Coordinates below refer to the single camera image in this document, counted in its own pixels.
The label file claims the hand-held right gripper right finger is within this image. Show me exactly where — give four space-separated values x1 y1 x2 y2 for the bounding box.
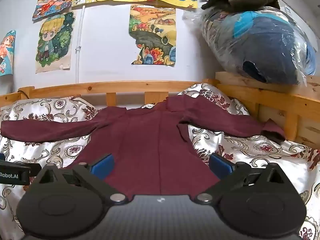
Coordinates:
194 152 292 203

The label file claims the white wall pipe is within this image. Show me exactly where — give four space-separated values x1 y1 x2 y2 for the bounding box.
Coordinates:
75 5 87 83

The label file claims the floral satin blanket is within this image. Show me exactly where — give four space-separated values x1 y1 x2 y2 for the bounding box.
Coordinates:
0 82 320 240

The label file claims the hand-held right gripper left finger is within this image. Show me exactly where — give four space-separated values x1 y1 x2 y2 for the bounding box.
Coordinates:
31 154 127 204

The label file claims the orange-haired figure blue poster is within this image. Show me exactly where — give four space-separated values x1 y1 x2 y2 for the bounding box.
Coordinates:
0 30 17 77

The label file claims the clear plastic bag of bedding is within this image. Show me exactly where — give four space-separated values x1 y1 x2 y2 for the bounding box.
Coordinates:
182 5 317 85

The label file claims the wooden bed frame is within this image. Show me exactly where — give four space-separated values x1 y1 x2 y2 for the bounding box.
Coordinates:
0 71 320 150

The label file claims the orange-haired girl drawing poster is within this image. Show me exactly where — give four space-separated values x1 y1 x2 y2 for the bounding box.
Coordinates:
32 0 78 21

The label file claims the maroon long-sleeved top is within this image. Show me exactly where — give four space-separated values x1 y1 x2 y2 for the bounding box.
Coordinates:
1 96 286 200

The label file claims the green cartoon figure poster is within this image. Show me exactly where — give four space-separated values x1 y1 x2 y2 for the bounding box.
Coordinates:
35 11 76 74

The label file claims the torn landscape drawing poster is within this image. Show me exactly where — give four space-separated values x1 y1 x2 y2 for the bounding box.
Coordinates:
129 4 177 67

